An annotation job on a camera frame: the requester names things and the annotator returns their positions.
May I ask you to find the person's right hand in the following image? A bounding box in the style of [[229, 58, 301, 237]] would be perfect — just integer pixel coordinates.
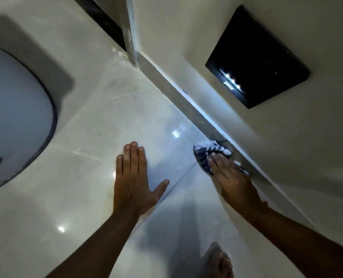
[[207, 152, 269, 215]]

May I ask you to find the person's left hand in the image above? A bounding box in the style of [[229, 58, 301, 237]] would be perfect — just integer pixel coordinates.
[[113, 141, 170, 218]]

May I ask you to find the blue white striped cleaning cloth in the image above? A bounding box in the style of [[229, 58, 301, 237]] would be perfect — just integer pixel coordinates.
[[193, 139, 250, 176]]

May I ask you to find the person's right forearm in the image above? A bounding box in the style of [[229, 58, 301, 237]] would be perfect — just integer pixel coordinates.
[[240, 201, 343, 278]]

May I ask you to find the person's left forearm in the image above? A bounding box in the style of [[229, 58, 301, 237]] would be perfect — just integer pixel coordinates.
[[45, 209, 141, 278]]

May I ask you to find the grey skirting board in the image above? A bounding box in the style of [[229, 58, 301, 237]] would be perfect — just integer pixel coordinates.
[[138, 52, 318, 230]]

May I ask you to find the person's bare foot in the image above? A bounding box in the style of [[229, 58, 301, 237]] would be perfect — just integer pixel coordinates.
[[202, 242, 235, 278]]

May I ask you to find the white round toilet bowl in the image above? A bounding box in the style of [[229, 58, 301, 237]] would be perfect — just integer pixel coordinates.
[[0, 43, 58, 195]]

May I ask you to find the black glossy wall panel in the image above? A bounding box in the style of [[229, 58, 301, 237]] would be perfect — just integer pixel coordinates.
[[205, 4, 312, 110]]

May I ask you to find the white door frame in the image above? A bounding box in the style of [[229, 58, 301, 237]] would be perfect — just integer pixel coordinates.
[[124, 0, 140, 69]]

